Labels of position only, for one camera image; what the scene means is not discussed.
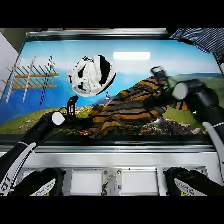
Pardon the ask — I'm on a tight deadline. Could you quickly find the orange black striped garment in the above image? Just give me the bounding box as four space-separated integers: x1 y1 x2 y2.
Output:
86 76 188 141

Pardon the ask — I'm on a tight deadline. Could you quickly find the white and black garment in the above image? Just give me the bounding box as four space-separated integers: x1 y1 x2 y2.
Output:
67 54 118 98

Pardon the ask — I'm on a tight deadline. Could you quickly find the dark blue checked garment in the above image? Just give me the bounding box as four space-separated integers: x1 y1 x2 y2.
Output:
169 27 224 65

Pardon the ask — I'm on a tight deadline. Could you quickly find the silver frame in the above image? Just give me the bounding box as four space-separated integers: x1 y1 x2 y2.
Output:
0 27 224 197

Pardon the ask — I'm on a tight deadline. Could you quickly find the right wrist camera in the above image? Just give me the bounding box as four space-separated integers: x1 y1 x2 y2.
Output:
150 65 168 82

